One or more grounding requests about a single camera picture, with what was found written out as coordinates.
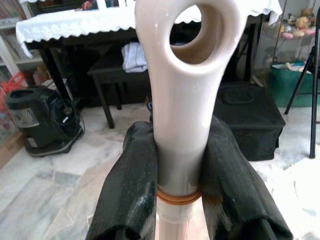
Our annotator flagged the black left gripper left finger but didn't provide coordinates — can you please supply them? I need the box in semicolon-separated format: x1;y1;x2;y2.
87;121;161;240

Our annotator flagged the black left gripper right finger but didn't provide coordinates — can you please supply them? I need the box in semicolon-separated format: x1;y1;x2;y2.
198;116;295;240

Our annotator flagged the cream-handled broom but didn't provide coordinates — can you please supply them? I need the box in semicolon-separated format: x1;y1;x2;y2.
134;0;242;240

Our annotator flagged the orange rubber band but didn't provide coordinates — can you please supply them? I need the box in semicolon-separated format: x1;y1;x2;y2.
156;190;201;202

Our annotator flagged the black fabric storage box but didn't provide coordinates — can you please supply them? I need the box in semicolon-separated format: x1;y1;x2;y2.
214;82;286;162

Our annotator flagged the green plastic container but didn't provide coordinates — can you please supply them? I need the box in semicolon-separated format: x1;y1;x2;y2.
269;61;320;108

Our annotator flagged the black piano bench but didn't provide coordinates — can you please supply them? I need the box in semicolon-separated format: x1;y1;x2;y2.
87;53;156;130

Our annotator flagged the black folding metal stand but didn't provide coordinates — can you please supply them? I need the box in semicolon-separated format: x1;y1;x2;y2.
284;0;320;159

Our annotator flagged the black vacuum cleaner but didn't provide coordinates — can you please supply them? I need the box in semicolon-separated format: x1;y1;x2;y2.
4;84;85;158

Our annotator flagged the folded white cloth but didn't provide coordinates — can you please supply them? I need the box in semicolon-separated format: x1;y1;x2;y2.
121;41;149;74

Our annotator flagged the black upright piano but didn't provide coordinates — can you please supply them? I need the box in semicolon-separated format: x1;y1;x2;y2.
24;9;271;111

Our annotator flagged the red plastic bag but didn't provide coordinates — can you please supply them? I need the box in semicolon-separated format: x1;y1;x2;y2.
0;71;30;101

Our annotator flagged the white lace cloth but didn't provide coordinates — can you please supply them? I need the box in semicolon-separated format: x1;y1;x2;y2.
15;0;283;59

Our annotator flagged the white bookshelf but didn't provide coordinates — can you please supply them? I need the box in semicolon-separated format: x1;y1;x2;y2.
0;0;38;85

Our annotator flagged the beige plush toy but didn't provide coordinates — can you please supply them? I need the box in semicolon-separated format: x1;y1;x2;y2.
294;7;317;30

